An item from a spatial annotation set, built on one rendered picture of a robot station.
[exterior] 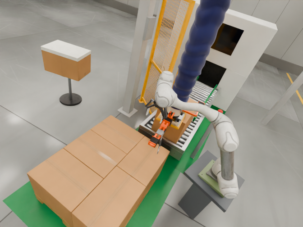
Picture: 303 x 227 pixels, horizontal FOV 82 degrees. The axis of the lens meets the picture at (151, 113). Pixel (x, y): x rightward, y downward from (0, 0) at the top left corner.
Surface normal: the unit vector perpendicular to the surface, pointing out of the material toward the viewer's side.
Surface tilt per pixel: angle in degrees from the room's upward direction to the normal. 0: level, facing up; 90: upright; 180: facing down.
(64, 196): 0
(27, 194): 0
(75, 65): 90
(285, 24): 90
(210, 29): 81
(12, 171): 0
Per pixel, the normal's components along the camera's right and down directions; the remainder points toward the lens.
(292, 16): -0.42, 0.50
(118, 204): 0.22, -0.75
